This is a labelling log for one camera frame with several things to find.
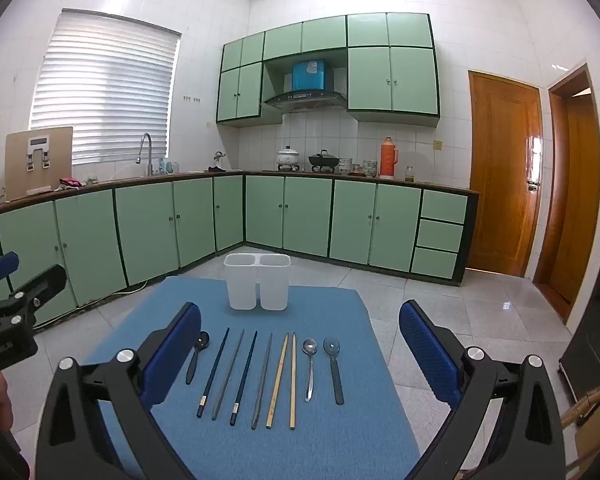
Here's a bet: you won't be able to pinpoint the small black spoon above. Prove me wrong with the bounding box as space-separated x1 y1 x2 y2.
185 331 211 385

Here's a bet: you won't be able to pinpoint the orange thermos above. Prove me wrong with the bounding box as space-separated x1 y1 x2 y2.
380 136 400 179

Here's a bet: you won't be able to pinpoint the black-handled spoon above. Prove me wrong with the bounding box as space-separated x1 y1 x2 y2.
323 337 345 406

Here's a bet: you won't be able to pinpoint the white window blind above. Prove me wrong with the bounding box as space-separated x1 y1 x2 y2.
29 8 182 165

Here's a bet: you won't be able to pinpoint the wooden chair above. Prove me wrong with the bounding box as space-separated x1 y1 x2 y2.
560 382 600 480

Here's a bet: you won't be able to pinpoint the grey chopstick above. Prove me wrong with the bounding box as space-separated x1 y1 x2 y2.
211 329 245 421
251 332 273 430

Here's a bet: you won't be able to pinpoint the brown countertop water dispenser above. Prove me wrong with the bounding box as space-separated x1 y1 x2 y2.
5 126 74 201

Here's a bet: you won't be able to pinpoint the black wok with lid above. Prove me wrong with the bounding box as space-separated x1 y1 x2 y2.
308 149 339 173

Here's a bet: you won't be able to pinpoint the dark blue chopstick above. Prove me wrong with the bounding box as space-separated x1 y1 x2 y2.
196 327 230 418
230 330 258 426

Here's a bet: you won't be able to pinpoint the person's left hand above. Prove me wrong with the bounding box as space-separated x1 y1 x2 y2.
0 374 15 441

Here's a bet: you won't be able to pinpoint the silver metal spoon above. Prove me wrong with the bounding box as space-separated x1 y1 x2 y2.
302 339 318 402

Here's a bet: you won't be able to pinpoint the plain wooden chopstick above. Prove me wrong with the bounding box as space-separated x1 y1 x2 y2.
289 332 298 430

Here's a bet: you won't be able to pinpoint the printed wooden chopstick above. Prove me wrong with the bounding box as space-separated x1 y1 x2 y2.
266 334 290 430

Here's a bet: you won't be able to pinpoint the green base cabinets with counter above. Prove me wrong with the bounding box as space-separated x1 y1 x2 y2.
0 170 481 331

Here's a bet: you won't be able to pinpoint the blue hood chimney cover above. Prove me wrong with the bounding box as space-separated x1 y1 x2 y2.
292 60 328 92

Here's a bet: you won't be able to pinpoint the metal kitchen faucet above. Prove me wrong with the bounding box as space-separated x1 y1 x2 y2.
136 133 154 177

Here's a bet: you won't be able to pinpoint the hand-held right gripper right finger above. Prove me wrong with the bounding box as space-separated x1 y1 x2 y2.
399 300 567 480

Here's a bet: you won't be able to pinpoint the white two-compartment utensil holder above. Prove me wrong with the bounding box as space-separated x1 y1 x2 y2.
223 253 291 311

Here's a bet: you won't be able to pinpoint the wooden door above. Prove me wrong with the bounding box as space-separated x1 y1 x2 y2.
467 70 544 277

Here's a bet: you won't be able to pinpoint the blue table cloth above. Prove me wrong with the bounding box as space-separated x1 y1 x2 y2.
82 276 421 480

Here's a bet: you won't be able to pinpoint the wooden door frame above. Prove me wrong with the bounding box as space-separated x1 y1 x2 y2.
532 63 600 323

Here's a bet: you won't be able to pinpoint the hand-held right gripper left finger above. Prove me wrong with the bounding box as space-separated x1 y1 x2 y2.
35 302 203 480

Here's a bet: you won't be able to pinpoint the white cooking pot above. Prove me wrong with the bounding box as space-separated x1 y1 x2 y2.
277 146 301 171

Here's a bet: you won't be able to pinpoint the black range hood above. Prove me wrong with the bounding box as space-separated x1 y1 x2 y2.
264 89 348 112

